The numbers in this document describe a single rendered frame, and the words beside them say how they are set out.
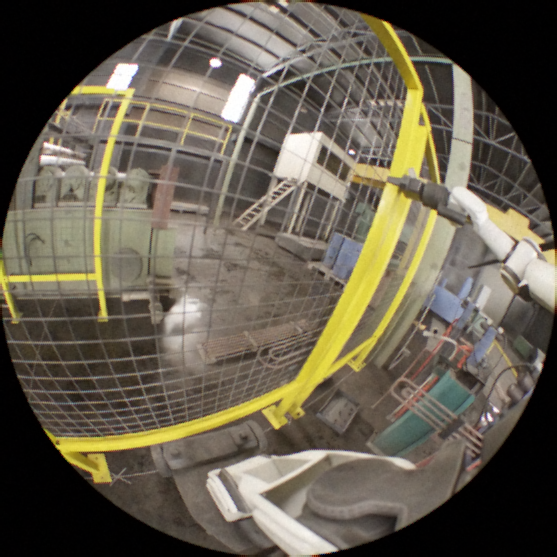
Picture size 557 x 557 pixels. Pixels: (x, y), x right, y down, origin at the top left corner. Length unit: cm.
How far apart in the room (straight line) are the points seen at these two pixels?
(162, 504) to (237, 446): 56
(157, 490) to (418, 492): 114
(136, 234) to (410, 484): 210
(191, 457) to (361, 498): 88
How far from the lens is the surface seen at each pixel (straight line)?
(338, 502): 22
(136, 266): 209
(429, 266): 204
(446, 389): 127
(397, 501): 21
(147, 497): 124
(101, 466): 122
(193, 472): 104
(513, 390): 71
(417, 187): 66
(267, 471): 49
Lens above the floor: 120
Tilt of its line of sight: 21 degrees down
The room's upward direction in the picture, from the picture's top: 19 degrees clockwise
